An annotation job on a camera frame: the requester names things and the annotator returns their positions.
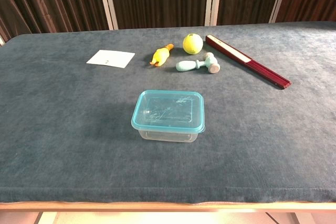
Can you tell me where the blue plastic container lid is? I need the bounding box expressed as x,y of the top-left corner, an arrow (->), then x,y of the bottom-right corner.
131,90 -> 206,133

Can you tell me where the yellow tennis ball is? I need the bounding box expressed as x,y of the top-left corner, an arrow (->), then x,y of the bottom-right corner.
182,33 -> 204,56

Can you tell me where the dark red folded fan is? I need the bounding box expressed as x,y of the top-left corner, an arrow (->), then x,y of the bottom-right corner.
205,34 -> 292,90

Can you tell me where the white paper card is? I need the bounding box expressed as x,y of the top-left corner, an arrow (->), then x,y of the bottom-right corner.
86,49 -> 136,69

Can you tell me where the blue-grey table cloth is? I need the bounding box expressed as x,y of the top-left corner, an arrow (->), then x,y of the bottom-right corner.
0,20 -> 336,205

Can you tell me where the yellow rubber chicken toy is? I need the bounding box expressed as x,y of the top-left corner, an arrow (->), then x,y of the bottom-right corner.
149,43 -> 175,67

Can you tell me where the teal toy hammer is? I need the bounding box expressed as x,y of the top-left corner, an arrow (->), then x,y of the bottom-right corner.
175,52 -> 221,74

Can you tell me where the clear plastic storage container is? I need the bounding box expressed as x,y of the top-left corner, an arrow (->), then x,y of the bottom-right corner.
134,126 -> 200,143

